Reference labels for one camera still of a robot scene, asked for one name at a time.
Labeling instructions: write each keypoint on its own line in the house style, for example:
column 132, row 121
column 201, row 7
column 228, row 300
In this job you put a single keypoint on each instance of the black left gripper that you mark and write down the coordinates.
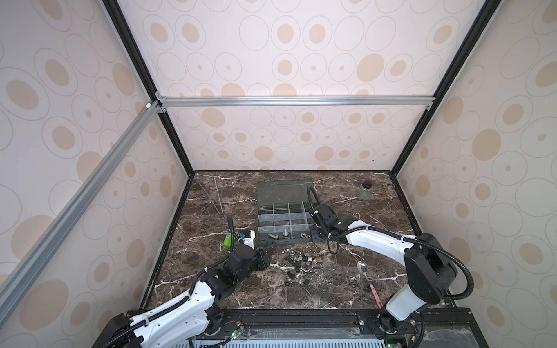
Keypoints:
column 262, row 262

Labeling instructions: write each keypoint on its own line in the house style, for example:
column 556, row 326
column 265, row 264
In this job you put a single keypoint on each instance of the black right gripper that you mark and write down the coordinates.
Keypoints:
column 312, row 228

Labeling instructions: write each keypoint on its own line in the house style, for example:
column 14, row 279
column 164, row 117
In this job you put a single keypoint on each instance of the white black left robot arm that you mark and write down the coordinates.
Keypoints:
column 182, row 304

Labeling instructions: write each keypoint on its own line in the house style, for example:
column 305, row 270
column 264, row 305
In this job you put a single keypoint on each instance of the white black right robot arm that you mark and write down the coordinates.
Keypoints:
column 433, row 274

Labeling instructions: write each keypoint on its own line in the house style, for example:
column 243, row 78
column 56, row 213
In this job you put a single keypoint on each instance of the pile of nuts and screws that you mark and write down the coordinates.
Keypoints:
column 304, row 267

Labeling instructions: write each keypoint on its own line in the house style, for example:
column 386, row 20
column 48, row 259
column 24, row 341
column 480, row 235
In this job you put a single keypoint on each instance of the green plastic object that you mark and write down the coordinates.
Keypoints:
column 228, row 241

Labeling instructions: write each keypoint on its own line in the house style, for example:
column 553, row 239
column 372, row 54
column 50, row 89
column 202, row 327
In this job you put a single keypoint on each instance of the clear plastic organizer box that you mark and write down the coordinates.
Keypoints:
column 284, row 212

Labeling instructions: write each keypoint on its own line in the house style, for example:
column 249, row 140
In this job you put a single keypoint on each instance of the small glass jar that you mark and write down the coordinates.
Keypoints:
column 364, row 190

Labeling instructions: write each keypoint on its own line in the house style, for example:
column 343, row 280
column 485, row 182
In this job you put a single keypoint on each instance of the pink handled metal spoon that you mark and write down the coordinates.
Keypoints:
column 362, row 269

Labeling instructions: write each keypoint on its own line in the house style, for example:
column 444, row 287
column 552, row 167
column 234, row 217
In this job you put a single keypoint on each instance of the horizontal aluminium rail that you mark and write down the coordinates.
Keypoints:
column 311, row 101

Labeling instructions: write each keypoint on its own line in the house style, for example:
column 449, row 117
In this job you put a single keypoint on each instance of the black base frame rail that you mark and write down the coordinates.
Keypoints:
column 437, row 327

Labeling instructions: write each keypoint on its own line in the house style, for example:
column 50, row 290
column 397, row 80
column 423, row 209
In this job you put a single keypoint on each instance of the diagonal aluminium rail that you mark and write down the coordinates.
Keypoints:
column 35, row 261

